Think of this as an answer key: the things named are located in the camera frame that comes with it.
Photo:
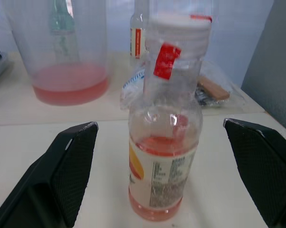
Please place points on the large clear jug pink liquid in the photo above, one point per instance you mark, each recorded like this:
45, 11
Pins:
69, 90

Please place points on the white bottle cap red tag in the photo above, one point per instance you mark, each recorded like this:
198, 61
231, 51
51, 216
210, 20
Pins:
181, 31

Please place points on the dark printed packet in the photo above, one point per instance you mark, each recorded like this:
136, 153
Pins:
204, 98

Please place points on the brown block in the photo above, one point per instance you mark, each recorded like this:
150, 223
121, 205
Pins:
214, 89

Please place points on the green glass bottle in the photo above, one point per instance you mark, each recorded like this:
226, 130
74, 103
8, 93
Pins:
61, 23

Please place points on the clear plastic bag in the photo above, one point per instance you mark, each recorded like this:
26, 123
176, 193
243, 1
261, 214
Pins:
131, 95

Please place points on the clear plastic juice bottle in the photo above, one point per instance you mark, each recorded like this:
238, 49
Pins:
162, 171

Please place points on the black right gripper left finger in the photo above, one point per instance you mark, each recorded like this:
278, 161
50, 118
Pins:
50, 178

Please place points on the clear bottle orange label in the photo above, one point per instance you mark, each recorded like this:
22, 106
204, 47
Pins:
137, 42

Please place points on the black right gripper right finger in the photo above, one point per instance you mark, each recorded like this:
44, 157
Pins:
266, 171

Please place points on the grey partition panel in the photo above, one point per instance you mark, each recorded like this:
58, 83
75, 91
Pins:
271, 59

